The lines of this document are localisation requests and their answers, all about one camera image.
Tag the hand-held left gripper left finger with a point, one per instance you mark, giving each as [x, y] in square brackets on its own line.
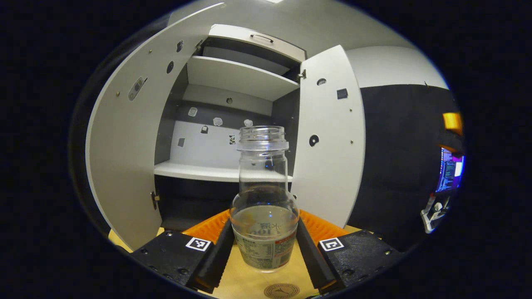
[216, 261]

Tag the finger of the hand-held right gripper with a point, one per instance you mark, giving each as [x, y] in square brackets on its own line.
[453, 123]

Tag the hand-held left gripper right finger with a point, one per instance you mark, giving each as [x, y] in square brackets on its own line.
[314, 261]

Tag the round brown coaster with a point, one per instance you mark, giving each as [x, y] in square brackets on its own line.
[282, 291]

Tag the clear glass bottle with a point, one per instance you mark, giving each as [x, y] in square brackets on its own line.
[264, 245]

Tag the white cabinet door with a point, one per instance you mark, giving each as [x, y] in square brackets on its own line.
[124, 166]
[332, 174]

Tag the white cabinet shelf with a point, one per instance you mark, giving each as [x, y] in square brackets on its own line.
[237, 77]
[195, 170]

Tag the computer monitor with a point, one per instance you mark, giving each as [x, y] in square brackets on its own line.
[449, 170]

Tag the black backdrop cloth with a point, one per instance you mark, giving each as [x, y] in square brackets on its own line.
[395, 166]

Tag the white device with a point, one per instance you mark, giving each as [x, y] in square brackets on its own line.
[432, 216]

